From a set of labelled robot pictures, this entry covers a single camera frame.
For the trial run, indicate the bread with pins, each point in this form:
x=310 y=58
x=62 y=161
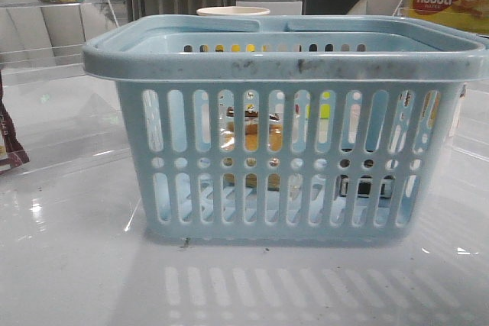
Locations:
x=251 y=143

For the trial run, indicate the black white tissue pack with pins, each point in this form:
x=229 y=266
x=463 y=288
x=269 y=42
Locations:
x=364 y=174

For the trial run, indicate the light blue plastic basket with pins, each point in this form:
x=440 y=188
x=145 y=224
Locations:
x=374 y=82

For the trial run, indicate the white paper cup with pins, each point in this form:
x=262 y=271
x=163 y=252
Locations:
x=233 y=11

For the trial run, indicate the clear acrylic stand right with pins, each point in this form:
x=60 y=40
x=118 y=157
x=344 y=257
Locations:
x=400 y=10

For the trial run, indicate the dark red snack packet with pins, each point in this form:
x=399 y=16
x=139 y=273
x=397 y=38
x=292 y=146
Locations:
x=12 y=153

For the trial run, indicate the clear acrylic shelf left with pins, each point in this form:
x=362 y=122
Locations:
x=39 y=37

